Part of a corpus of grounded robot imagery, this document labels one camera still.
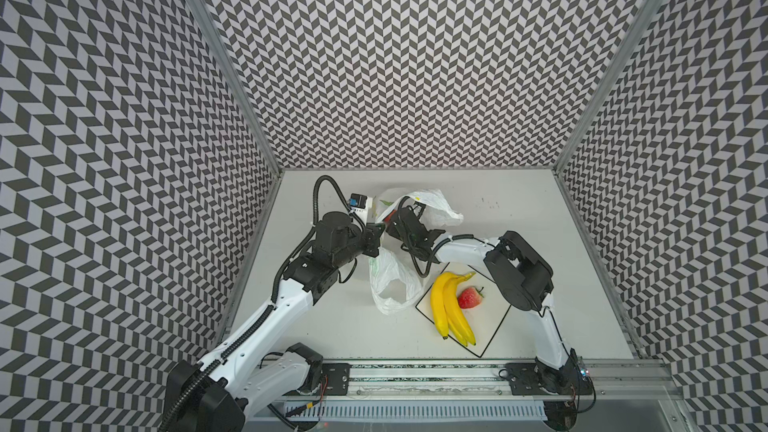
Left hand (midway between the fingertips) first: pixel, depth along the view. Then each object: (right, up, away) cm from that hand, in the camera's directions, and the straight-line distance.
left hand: (385, 228), depth 76 cm
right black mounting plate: (+42, -32, -10) cm, 54 cm away
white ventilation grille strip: (+8, -42, -7) cm, 43 cm away
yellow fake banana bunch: (+16, -21, +2) cm, 27 cm away
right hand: (+2, -2, +22) cm, 22 cm away
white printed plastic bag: (+13, +5, 0) cm, 15 cm away
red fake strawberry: (+24, -20, +6) cm, 32 cm away
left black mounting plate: (-11, -36, -3) cm, 38 cm away
